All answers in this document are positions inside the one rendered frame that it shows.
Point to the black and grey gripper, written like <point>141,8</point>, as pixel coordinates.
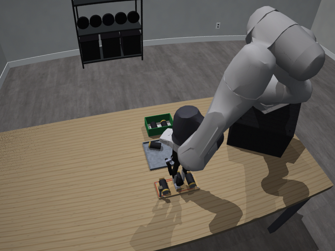
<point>176,165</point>

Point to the black battery with gold end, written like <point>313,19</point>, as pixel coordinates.
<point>153,124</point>
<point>163,123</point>
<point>154,145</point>
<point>190,179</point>
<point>163,183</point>
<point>179,180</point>

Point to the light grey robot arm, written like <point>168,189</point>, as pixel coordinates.
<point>270,72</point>

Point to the green open box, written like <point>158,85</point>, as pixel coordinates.
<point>158,118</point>

